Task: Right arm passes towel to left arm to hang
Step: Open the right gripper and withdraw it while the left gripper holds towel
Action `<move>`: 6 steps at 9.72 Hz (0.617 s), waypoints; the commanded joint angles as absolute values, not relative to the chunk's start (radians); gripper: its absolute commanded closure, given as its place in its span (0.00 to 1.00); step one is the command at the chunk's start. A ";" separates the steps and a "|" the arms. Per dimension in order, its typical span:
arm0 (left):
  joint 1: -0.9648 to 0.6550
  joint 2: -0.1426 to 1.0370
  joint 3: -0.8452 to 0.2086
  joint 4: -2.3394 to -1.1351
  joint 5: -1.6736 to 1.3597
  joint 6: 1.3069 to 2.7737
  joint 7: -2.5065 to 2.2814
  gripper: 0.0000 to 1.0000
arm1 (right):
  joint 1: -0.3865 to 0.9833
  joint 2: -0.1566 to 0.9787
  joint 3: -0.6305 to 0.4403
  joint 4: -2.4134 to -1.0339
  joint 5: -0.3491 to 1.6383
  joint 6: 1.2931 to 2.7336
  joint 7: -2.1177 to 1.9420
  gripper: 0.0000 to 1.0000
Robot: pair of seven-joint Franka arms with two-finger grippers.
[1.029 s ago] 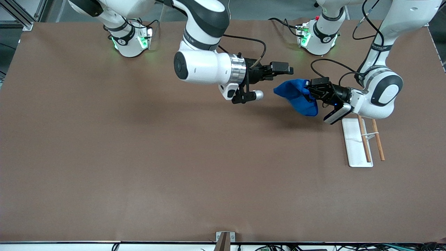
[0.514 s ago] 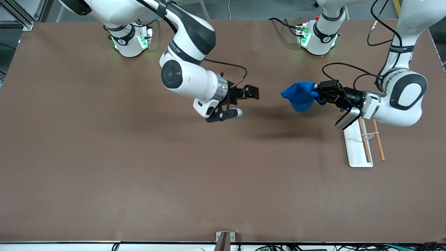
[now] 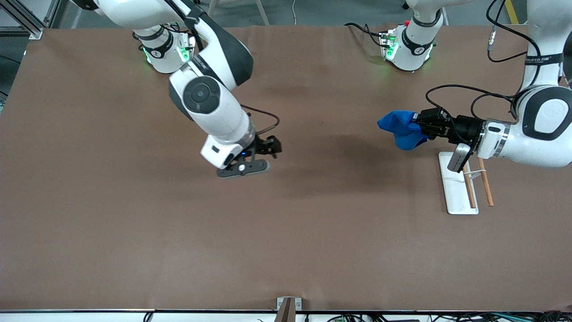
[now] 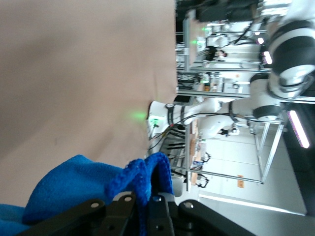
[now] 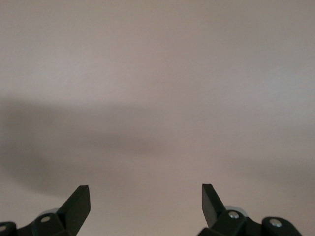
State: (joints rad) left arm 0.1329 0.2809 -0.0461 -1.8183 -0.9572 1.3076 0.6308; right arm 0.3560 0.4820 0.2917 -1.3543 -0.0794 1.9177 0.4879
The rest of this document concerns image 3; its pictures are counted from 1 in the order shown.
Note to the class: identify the grey metal table bracket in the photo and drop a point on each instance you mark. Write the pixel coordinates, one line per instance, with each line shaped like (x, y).
(298, 304)

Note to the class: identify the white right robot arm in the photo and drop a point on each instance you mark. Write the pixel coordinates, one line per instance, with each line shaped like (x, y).
(214, 112)

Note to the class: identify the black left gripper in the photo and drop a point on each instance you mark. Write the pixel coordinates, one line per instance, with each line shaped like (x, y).
(467, 127)

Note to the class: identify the white towel rack base tray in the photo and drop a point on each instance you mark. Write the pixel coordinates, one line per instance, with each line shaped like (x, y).
(453, 192)

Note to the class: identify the blue towel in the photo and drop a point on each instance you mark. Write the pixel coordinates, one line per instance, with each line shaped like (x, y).
(402, 129)

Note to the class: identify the wooden stand leg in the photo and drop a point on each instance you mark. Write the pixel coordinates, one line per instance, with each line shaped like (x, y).
(262, 13)
(212, 6)

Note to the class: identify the aluminium frame profile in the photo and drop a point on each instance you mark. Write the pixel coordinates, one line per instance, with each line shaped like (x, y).
(31, 29)

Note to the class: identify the brown bar at table edge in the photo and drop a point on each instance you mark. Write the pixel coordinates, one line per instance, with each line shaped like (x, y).
(286, 313)

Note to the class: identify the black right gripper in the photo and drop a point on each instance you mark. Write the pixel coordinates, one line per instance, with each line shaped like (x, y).
(262, 146)

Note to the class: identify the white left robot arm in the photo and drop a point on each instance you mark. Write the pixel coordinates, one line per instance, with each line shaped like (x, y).
(532, 143)

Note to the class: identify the white rubber band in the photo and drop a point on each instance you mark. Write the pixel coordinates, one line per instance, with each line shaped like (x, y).
(473, 175)

